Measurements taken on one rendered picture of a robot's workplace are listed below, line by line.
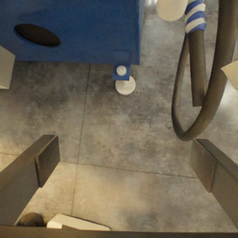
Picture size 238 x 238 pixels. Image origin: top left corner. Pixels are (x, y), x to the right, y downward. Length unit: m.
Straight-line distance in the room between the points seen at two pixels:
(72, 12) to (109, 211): 0.81
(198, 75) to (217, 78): 0.04
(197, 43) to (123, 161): 0.67
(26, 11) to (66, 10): 0.11
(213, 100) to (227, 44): 0.07
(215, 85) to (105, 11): 0.34
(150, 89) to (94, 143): 0.39
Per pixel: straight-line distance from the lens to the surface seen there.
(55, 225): 0.88
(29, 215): 0.96
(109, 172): 0.88
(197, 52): 0.30
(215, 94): 0.27
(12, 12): 0.62
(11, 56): 0.88
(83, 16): 0.54
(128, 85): 0.87
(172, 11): 0.30
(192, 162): 0.17
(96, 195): 0.92
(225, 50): 0.25
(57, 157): 0.17
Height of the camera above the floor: 0.85
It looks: 80 degrees down
